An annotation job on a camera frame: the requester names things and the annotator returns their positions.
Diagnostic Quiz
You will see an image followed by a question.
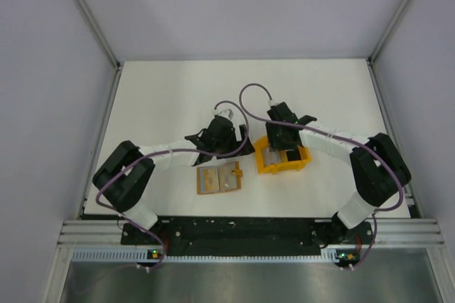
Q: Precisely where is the silver VIP card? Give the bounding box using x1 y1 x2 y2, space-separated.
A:
263 149 282 166

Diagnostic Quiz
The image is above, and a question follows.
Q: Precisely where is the yellow plastic bin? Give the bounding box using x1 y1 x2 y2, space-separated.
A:
253 136 312 174

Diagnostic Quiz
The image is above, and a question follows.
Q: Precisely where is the gold VIP card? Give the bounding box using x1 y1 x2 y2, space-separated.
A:
219 166 237 191

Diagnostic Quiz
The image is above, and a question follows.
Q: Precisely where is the orange leather card holder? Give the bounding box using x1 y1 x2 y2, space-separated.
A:
197 161 243 195

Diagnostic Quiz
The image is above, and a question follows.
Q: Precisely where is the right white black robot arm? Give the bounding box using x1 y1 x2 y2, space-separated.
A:
266 102 412 243

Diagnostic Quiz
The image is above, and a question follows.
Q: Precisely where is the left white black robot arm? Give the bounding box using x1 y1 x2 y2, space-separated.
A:
92 114 253 244

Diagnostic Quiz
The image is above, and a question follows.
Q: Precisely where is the black card in bin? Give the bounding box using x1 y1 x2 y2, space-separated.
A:
286 149 301 161

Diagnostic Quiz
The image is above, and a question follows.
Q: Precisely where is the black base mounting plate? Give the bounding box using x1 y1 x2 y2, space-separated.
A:
121 216 373 256

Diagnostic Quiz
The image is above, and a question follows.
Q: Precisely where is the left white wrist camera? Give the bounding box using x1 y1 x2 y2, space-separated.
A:
213 108 234 121

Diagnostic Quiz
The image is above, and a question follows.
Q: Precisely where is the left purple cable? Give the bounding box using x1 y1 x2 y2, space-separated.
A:
97 100 249 272

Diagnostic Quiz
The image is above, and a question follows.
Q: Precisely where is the purple cable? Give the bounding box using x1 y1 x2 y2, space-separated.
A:
97 100 249 272
238 84 406 271

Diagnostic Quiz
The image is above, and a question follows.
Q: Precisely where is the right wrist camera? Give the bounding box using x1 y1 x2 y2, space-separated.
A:
268 99 280 107

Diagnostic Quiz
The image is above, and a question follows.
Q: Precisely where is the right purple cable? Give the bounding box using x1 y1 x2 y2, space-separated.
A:
238 84 406 271

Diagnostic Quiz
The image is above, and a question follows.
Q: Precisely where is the white slotted cable duct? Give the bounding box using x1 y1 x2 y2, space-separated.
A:
71 248 359 265

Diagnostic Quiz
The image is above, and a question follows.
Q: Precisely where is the aluminium front rail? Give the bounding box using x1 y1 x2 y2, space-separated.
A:
58 217 444 248

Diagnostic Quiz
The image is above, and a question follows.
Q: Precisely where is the left aluminium frame post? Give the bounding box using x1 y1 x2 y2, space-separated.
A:
74 0 121 69

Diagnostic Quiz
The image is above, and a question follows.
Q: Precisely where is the aluminium frame post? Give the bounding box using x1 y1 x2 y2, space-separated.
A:
74 0 121 69
367 0 414 66

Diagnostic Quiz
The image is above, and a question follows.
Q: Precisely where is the right aluminium frame post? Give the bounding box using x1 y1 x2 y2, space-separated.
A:
367 0 414 66

